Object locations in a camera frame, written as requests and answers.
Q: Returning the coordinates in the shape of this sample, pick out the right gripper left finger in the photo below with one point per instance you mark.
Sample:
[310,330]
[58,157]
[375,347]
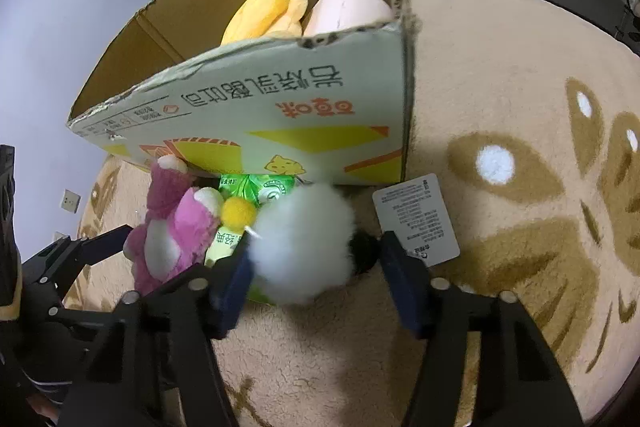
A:
[162,341]

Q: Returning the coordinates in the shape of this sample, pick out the cardboard box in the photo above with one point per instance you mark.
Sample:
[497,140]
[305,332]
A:
[333,107]

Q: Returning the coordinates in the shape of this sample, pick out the white fluffy plush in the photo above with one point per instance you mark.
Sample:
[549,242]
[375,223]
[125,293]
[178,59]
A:
[300,245]

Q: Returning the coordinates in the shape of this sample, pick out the green tissue pack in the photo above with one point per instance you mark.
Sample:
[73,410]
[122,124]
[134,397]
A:
[234,207]

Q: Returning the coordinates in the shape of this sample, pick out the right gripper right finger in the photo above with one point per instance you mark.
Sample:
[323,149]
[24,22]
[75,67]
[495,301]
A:
[519,381]

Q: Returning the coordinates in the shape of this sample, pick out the pink plush bear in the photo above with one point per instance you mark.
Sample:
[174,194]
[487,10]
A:
[180,223]

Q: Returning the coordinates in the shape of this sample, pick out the yellow plush toy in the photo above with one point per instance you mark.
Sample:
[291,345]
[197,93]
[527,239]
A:
[272,18]

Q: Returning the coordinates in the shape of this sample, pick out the wall socket upper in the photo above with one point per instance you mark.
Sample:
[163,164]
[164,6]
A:
[70,201]

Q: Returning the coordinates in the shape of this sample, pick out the white paper tag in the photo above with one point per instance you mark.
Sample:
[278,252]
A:
[416,212]

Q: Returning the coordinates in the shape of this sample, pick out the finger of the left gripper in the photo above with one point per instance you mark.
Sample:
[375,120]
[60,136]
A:
[50,274]

